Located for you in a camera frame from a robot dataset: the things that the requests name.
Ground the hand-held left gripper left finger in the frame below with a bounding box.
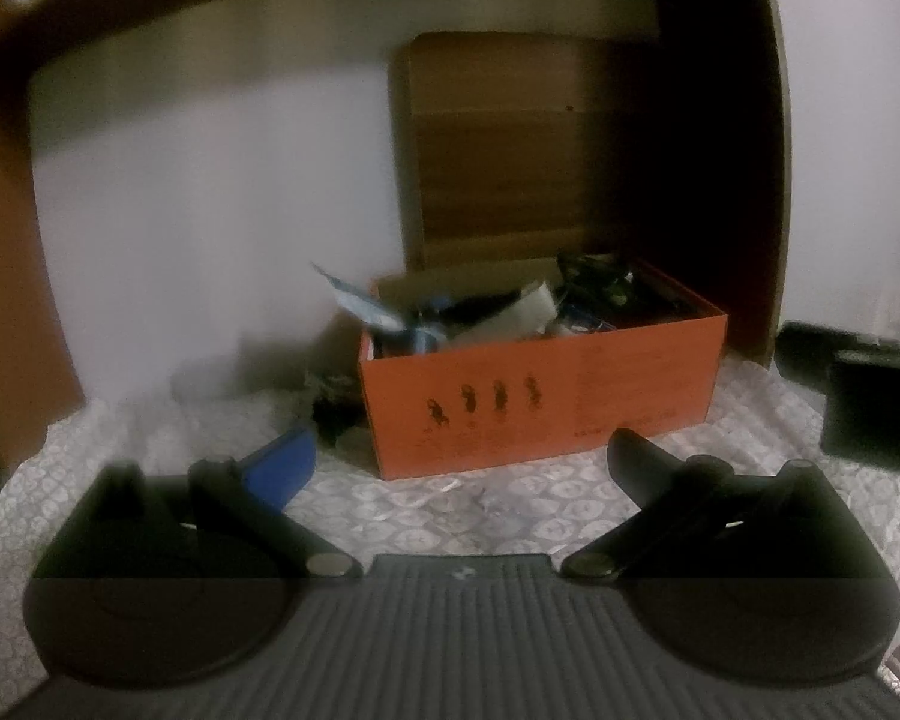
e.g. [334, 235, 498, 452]
[97, 426, 361, 582]

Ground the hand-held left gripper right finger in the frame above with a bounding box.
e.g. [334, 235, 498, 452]
[562, 427, 826, 582]

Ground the orange cardboard box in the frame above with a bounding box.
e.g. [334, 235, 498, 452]
[356, 255, 730, 481]

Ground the white and teal packet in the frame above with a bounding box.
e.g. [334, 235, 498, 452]
[311, 262, 406, 335]

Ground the small black object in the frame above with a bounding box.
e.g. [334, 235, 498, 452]
[300, 371, 368, 447]

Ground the small blue packet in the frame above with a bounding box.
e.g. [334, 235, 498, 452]
[555, 315, 616, 338]

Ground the white patterned cloth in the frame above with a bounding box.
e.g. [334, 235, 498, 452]
[0, 349, 900, 720]

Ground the white ribbed strip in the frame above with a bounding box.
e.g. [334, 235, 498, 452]
[450, 279, 563, 346]

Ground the dark shiny tape roll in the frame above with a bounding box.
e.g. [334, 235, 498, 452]
[390, 307, 458, 353]

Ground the dark green printed packet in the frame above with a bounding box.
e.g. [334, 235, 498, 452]
[555, 251, 638, 308]

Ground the dark wooden board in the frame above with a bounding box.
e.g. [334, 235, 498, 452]
[390, 31, 721, 275]

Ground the brown wooden cabinet frame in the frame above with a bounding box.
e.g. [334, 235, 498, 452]
[0, 0, 796, 466]

